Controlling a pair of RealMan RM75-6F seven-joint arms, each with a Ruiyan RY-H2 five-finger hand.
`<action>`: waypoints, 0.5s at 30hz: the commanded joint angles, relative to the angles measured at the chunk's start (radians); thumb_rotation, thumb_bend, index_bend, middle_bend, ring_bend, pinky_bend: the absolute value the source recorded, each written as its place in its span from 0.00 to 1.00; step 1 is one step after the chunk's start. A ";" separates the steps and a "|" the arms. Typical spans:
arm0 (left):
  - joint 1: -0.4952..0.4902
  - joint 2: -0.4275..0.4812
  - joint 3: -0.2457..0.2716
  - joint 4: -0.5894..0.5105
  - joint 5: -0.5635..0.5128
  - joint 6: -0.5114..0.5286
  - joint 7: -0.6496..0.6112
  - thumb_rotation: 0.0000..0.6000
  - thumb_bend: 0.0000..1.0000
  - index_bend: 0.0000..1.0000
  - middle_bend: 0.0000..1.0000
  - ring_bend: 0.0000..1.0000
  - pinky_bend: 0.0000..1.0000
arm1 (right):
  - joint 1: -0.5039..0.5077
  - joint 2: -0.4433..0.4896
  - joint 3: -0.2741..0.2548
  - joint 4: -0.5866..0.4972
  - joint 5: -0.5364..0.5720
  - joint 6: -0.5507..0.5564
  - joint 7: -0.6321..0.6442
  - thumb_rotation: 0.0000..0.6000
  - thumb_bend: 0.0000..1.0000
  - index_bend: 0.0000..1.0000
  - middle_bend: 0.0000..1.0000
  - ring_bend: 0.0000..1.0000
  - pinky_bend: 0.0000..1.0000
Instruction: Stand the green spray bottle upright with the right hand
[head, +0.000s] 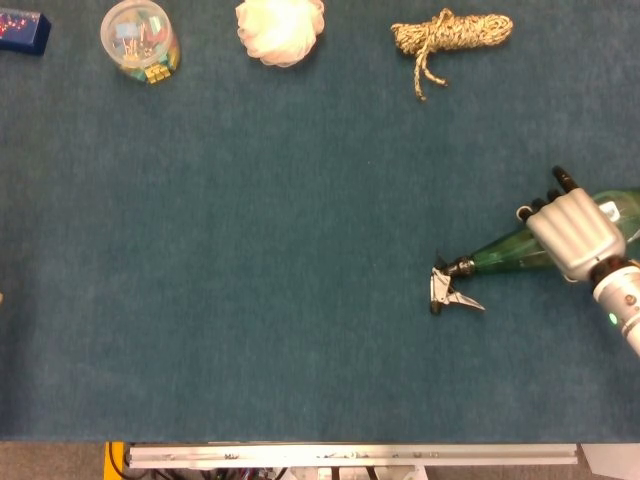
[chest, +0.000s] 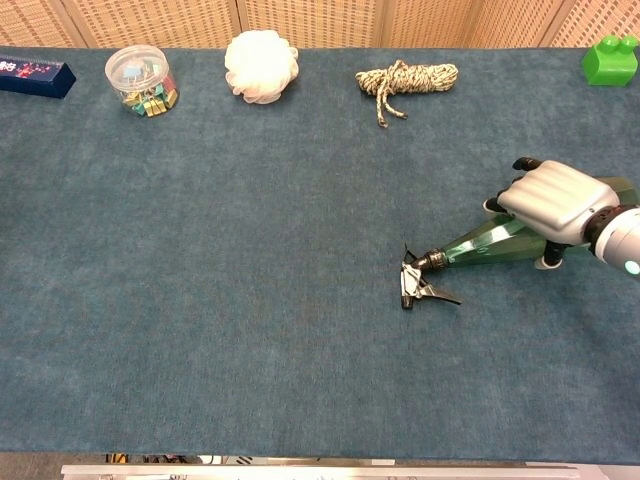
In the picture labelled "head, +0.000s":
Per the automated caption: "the dark blue printed box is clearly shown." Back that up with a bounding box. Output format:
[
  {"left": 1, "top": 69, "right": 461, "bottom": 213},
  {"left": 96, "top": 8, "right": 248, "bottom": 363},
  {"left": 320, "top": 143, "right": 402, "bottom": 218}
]
[{"left": 0, "top": 7, "right": 53, "bottom": 57}]

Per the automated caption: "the aluminium profile rail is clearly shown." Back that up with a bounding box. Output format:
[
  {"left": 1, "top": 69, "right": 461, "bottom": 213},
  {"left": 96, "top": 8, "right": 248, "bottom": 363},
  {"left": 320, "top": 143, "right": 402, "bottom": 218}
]
[{"left": 124, "top": 441, "right": 585, "bottom": 470}]

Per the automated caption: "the clear jar of binder clips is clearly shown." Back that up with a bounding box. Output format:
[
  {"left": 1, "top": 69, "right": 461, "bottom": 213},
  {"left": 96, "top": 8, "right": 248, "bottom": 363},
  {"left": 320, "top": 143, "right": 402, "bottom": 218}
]
[{"left": 99, "top": 0, "right": 182, "bottom": 85}]

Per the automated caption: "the white mesh bath sponge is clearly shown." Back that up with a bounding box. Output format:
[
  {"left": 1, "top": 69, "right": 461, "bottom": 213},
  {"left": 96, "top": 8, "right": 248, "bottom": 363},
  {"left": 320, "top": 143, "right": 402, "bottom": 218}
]
[{"left": 235, "top": 0, "right": 326, "bottom": 68}]

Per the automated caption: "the blue felt table cloth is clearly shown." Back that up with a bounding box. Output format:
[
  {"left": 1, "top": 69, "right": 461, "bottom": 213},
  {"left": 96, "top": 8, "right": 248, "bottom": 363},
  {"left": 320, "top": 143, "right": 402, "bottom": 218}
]
[{"left": 0, "top": 0, "right": 640, "bottom": 444}]

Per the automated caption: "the yellow frame post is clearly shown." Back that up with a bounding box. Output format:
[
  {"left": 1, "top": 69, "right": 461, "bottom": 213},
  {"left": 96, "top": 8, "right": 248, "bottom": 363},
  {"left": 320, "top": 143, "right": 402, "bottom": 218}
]
[{"left": 103, "top": 441, "right": 126, "bottom": 480}]

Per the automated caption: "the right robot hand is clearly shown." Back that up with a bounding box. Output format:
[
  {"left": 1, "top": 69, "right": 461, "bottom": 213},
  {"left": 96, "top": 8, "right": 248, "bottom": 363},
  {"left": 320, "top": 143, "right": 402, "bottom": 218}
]
[{"left": 516, "top": 166, "right": 628, "bottom": 283}]

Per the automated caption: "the black cable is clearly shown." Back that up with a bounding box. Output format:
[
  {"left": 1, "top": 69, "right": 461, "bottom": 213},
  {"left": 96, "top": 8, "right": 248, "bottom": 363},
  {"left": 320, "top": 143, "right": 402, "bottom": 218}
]
[{"left": 107, "top": 442, "right": 132, "bottom": 476}]

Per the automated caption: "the coiled beige speckled rope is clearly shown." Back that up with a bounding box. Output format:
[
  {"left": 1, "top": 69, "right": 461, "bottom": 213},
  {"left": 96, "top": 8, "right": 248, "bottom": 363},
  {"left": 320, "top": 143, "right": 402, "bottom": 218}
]
[{"left": 390, "top": 7, "right": 515, "bottom": 103}]

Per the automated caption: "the green spray bottle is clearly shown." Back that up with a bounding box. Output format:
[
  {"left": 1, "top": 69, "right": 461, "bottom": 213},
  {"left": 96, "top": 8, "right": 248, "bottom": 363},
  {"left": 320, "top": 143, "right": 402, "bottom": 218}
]
[{"left": 429, "top": 186, "right": 640, "bottom": 316}]

